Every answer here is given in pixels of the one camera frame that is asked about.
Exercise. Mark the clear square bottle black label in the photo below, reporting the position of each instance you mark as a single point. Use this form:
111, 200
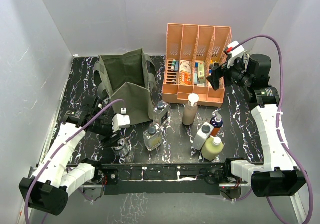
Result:
161, 114

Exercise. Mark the red white snack packet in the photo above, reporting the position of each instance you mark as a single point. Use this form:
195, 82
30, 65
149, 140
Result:
185, 73

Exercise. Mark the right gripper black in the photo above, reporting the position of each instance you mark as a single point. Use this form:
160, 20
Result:
218, 72

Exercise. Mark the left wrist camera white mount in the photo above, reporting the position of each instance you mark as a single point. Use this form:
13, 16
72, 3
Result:
121, 120

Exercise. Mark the black front rail frame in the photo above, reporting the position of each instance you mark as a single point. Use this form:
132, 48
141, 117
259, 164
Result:
208, 178

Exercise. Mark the dark blue orange pump bottle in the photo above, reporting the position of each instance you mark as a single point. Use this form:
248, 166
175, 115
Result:
217, 122

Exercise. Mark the orange plastic file organizer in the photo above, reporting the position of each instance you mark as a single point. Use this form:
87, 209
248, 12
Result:
191, 52

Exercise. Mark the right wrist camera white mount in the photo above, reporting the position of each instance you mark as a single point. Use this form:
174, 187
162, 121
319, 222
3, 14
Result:
233, 53

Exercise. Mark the small blue tubes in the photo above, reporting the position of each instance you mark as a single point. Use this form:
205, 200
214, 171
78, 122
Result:
175, 65

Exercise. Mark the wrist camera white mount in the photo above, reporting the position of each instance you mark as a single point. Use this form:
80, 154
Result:
121, 120
233, 53

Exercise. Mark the green white small box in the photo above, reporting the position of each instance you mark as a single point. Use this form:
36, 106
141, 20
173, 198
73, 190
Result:
199, 74

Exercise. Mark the olive green canvas bag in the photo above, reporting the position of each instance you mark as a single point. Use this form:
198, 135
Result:
130, 77

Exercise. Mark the clear square bottle yellow liquid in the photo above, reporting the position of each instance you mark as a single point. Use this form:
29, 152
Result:
152, 137

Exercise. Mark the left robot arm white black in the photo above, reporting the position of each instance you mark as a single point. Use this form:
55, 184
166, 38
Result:
50, 185

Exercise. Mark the brown pump bottle white top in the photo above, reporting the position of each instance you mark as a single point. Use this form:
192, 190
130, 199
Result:
191, 109

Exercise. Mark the pale yellow bottle white cap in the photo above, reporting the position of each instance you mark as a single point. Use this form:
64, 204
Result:
212, 147

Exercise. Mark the small clear bottle white cap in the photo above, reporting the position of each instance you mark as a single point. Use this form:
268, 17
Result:
122, 148

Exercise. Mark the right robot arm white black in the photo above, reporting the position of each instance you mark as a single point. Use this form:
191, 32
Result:
279, 175

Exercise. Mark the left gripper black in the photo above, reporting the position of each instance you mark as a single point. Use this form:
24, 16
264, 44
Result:
110, 140

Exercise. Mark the white bottle grey cap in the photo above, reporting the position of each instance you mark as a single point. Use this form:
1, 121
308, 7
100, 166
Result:
202, 135

